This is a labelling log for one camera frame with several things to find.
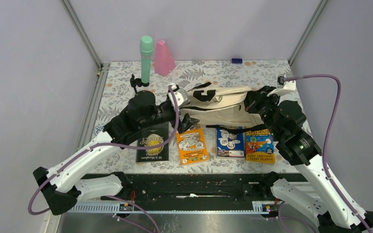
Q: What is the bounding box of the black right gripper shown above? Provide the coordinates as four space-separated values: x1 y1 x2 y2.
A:
240 85 283 139

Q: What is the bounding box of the beige canvas backpack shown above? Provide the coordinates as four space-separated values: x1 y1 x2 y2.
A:
183 82 267 132

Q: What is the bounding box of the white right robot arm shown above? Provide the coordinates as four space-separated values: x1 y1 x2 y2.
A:
244 86 373 233

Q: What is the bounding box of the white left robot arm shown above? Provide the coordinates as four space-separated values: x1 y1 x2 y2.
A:
27 83 196 216

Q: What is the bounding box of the pink plastic cone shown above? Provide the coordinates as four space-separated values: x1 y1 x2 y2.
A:
154 40 176 76

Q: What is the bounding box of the yellow treehouse paperback book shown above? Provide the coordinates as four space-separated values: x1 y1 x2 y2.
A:
245 129 275 164

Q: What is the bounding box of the small blue block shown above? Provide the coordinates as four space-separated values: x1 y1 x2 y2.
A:
231 58 243 64

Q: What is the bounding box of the black moon paperback book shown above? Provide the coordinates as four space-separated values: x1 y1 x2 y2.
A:
136 123 169 163

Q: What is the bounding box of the blue comic paperback book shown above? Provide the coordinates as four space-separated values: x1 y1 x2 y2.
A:
216 125 245 159

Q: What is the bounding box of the black mini tripod stand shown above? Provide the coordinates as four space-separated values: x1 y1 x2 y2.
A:
130 74 144 94

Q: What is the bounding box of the orange comic paperback book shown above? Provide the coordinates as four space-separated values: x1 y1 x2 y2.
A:
176 124 210 166

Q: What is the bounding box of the mint green microphone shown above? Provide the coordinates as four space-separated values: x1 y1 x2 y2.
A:
139 35 154 86

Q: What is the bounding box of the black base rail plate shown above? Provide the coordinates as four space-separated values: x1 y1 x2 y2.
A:
77 173 316 213

